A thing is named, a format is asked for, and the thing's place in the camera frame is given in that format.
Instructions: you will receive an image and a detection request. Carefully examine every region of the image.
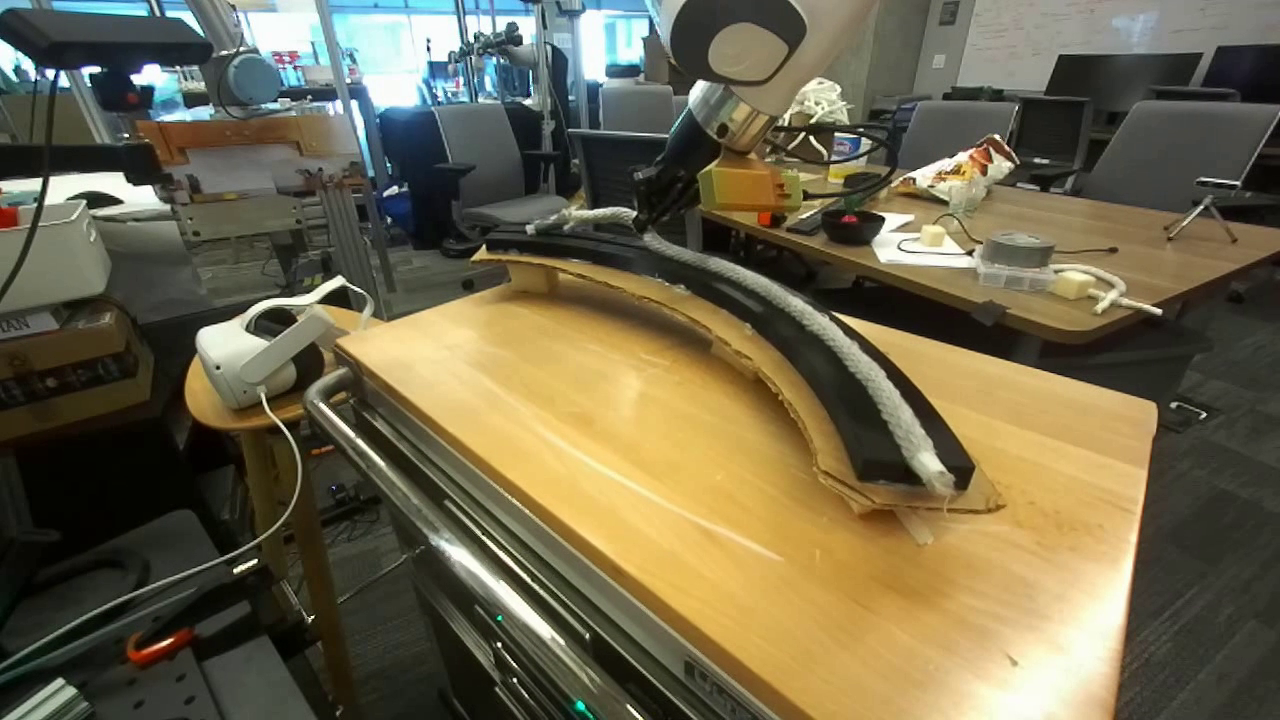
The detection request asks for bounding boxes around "yellow wrist camera mount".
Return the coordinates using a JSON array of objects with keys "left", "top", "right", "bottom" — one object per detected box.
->
[{"left": 697, "top": 157, "right": 809, "bottom": 216}]

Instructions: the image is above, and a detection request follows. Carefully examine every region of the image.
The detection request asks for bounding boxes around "white headset cable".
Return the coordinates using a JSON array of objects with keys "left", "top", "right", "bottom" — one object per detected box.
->
[{"left": 0, "top": 392, "right": 311, "bottom": 686}]

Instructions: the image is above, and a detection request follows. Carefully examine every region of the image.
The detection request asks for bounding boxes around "long wooden office desk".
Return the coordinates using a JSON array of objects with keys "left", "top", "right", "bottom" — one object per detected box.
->
[{"left": 692, "top": 165, "right": 1280, "bottom": 366}]

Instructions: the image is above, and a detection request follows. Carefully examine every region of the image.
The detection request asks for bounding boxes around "white VR headset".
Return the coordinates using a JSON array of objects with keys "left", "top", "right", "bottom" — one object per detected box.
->
[{"left": 191, "top": 276, "right": 379, "bottom": 415}]

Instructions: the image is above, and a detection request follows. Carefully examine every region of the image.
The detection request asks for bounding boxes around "black perforated breadboard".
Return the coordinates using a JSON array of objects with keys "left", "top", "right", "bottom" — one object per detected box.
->
[{"left": 0, "top": 636, "right": 324, "bottom": 720}]

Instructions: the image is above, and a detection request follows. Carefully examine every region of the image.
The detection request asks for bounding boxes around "black flat overhead panel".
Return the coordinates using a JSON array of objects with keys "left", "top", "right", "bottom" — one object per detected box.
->
[{"left": 0, "top": 7, "right": 214, "bottom": 71}]

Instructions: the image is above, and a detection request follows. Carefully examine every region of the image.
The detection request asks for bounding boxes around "white cable bundle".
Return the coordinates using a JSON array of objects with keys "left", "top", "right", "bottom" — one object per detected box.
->
[{"left": 782, "top": 78, "right": 854, "bottom": 137}]

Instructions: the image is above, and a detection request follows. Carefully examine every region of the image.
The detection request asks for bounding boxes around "white paper sheet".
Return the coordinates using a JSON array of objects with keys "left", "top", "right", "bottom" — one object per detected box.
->
[{"left": 870, "top": 212, "right": 994, "bottom": 276}]

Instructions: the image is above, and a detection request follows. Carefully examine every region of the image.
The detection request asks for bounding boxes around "white power adapter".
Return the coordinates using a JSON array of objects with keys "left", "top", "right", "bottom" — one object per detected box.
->
[{"left": 1043, "top": 260, "right": 1169, "bottom": 324}]

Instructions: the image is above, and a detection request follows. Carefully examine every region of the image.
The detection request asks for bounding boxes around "black curved grooved board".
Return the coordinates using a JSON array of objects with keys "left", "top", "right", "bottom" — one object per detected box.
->
[{"left": 475, "top": 226, "right": 980, "bottom": 492}]

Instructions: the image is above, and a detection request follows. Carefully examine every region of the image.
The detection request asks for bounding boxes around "orange clamp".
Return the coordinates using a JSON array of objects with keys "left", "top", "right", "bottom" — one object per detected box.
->
[{"left": 123, "top": 626, "right": 197, "bottom": 674}]

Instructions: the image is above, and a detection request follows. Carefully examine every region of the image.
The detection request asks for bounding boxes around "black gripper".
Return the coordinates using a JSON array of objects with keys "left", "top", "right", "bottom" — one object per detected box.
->
[{"left": 635, "top": 111, "right": 715, "bottom": 226}]

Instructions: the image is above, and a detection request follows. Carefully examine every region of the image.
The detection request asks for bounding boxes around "black long flat bar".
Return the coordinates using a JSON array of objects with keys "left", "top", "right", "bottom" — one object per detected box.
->
[{"left": 782, "top": 171, "right": 894, "bottom": 239}]

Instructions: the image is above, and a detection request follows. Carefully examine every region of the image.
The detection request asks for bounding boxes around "white labelled bottle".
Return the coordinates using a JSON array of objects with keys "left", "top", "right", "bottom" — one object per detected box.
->
[{"left": 827, "top": 126, "right": 870, "bottom": 167}]

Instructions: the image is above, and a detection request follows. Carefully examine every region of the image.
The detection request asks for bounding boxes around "white equipment box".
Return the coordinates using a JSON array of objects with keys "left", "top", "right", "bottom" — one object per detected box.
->
[{"left": 0, "top": 195, "right": 114, "bottom": 320}]

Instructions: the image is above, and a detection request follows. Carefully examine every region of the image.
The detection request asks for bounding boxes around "grey tape roll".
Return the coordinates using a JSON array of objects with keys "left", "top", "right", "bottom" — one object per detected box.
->
[{"left": 975, "top": 231, "right": 1062, "bottom": 290}]

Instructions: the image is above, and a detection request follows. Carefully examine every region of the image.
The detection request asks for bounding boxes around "dark office chair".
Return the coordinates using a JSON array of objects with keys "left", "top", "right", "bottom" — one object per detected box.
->
[
  {"left": 1011, "top": 92, "right": 1094, "bottom": 175},
  {"left": 570, "top": 126, "right": 670, "bottom": 212}
]

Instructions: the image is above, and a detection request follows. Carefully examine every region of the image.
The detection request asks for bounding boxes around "chrome cart handle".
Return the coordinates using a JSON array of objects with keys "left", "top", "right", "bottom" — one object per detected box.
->
[{"left": 298, "top": 366, "right": 642, "bottom": 720}]

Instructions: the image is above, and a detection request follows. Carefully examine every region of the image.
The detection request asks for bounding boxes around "round wooden stool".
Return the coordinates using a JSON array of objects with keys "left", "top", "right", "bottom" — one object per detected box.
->
[{"left": 179, "top": 301, "right": 382, "bottom": 695}]

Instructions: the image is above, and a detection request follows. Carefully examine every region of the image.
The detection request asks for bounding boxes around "cardboard box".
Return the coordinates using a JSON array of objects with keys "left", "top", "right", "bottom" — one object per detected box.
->
[{"left": 130, "top": 111, "right": 362, "bottom": 171}]

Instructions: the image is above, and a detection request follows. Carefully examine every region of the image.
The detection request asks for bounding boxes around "grey office chair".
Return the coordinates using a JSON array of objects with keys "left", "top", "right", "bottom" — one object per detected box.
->
[
  {"left": 1084, "top": 95, "right": 1280, "bottom": 216},
  {"left": 431, "top": 99, "right": 570, "bottom": 239},
  {"left": 892, "top": 95, "right": 1023, "bottom": 171}
]

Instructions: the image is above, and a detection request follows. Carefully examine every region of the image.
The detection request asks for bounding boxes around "wood topped metal cart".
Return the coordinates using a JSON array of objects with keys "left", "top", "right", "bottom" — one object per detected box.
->
[{"left": 298, "top": 263, "right": 1164, "bottom": 720}]

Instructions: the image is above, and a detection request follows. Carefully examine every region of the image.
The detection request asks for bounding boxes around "snack chip bag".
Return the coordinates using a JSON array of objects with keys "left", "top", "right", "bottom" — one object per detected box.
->
[{"left": 914, "top": 131, "right": 1023, "bottom": 212}]

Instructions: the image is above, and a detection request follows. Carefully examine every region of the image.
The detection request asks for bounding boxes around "black bowl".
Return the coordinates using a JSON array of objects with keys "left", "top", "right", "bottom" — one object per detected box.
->
[{"left": 821, "top": 210, "right": 888, "bottom": 250}]

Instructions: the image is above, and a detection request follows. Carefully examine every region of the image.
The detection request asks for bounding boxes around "white braided rope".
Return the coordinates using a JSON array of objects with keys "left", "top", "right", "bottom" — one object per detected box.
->
[{"left": 523, "top": 201, "right": 969, "bottom": 499}]

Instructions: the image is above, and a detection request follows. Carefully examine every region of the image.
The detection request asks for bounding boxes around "small tabletop tripod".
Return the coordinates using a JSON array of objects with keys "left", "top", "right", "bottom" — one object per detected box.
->
[{"left": 1161, "top": 171, "right": 1245, "bottom": 250}]

